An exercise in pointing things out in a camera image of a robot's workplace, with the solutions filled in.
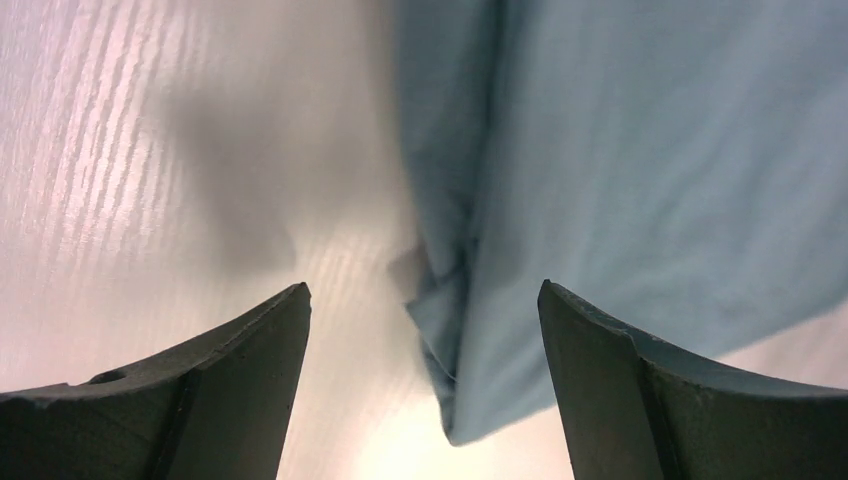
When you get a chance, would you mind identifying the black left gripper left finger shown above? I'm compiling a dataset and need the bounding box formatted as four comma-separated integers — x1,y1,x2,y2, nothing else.
1,283,311,479

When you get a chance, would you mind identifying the grey-blue t-shirt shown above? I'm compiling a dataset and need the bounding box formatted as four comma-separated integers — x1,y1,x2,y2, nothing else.
395,1,847,446

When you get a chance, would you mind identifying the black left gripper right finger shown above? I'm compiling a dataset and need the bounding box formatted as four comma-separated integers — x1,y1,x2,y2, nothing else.
538,281,847,479

